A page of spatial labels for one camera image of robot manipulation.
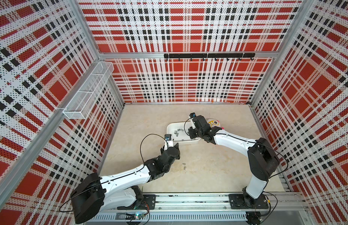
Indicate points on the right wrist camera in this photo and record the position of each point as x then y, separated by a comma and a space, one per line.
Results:
192, 116

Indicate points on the white plastic storage box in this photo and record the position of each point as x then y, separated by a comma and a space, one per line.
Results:
183, 137

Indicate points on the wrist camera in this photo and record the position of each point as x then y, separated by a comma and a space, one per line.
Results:
168, 141
192, 116

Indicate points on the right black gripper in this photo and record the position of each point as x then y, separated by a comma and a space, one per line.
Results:
191, 134

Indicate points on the black wall hook rail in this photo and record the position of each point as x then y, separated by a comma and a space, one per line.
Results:
208, 55

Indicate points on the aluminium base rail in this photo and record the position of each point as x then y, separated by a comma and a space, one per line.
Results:
277, 208

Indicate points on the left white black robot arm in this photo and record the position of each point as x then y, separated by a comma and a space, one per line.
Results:
95, 193

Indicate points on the green circuit board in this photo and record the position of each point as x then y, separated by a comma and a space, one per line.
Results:
135, 216

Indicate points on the white wire mesh basket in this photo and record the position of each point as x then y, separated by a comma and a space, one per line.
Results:
84, 100

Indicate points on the pink white plush doll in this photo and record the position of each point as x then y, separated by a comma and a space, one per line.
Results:
214, 123

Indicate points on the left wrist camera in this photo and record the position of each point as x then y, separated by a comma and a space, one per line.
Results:
168, 141

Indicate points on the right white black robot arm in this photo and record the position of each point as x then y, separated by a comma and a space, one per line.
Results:
263, 160

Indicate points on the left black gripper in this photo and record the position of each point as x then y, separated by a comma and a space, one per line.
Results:
176, 146

